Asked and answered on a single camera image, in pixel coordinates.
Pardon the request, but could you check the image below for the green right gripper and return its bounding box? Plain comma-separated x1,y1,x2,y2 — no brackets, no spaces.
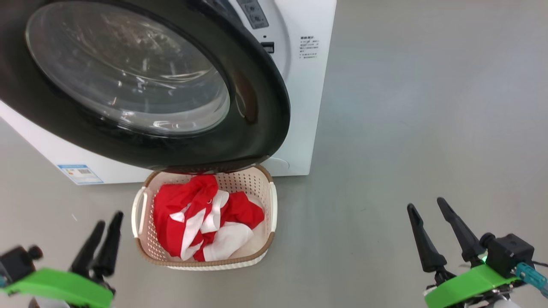
407,197,521,308

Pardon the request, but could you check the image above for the white washing machine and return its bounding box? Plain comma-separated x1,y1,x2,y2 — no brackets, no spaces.
0,0,337,185

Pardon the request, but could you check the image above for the blue energy label sticker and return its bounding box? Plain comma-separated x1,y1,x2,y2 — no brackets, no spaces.
57,164,104,186

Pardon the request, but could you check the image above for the red garment with white stripes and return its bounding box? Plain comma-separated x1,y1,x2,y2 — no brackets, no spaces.
153,175,230,262

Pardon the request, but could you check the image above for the grey control button panel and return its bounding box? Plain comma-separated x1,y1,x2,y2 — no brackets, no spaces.
237,0,270,30

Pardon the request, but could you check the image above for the teal cable connector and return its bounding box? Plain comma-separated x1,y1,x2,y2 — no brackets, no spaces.
515,262,548,298

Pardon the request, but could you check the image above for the cream perforated laundry basket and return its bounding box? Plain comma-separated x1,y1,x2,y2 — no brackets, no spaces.
131,165,278,271

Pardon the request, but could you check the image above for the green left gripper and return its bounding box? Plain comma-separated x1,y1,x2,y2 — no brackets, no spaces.
0,211,124,308

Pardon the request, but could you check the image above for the printed text sticker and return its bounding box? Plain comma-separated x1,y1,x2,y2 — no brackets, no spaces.
299,36,321,59

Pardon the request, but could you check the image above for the black round washing machine door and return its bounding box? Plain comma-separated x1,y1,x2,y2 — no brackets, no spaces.
0,0,292,174

